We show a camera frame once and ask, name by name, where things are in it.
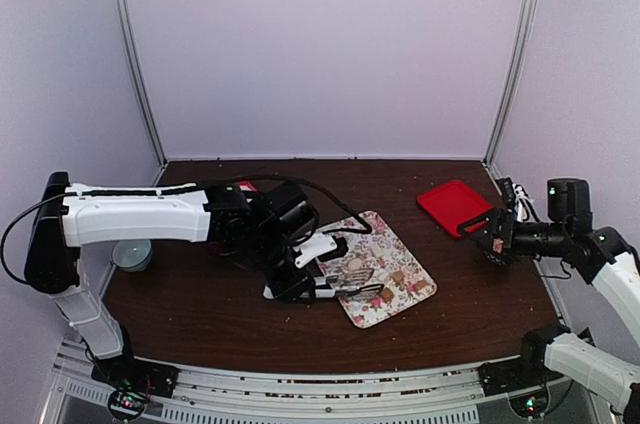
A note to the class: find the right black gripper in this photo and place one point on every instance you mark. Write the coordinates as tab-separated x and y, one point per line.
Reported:
496	218

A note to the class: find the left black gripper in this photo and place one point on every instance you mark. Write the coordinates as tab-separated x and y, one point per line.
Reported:
300	282

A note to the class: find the black white kitchen tongs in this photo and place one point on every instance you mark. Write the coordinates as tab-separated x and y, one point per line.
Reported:
345	284

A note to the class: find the brown striped chocolate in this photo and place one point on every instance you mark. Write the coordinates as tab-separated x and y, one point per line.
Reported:
386	295

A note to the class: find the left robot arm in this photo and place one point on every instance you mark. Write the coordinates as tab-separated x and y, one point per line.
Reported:
266	220

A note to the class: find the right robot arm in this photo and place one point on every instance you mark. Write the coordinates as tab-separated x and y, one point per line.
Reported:
602	258

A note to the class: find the white round swirl chocolate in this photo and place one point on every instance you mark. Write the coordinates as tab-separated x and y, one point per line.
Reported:
355	264

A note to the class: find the white rectangular chocolate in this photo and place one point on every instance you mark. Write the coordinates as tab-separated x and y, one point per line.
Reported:
376	251

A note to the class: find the red chocolate box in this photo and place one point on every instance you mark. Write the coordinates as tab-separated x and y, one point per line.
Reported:
247	187

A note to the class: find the red box lid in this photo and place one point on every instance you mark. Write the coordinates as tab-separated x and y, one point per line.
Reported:
452	204

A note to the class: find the red patterned ceramic bowl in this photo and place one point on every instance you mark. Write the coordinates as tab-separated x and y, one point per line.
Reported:
500	259

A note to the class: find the floral serving tray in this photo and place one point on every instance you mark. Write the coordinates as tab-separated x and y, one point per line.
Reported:
368	310

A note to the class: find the pale green ceramic bowl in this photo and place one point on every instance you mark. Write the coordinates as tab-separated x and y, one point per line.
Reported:
132	255

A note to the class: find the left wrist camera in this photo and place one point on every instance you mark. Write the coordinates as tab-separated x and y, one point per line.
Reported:
320	246

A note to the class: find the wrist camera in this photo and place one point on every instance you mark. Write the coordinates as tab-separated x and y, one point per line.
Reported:
517	200
320	246

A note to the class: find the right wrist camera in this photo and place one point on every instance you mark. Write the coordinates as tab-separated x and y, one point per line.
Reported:
517	200

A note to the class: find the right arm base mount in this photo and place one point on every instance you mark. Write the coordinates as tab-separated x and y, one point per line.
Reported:
515	384

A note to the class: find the front aluminium rail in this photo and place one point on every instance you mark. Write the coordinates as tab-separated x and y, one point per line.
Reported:
451	394

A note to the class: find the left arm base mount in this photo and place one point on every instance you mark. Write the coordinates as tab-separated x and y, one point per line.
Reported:
134	383

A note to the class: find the right aluminium frame post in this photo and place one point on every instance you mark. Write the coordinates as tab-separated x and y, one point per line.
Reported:
524	28

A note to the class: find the aluminium frame post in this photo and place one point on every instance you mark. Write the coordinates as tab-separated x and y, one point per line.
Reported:
524	28
138	82

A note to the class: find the left aluminium frame post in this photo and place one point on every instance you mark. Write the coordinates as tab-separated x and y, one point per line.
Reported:
138	82

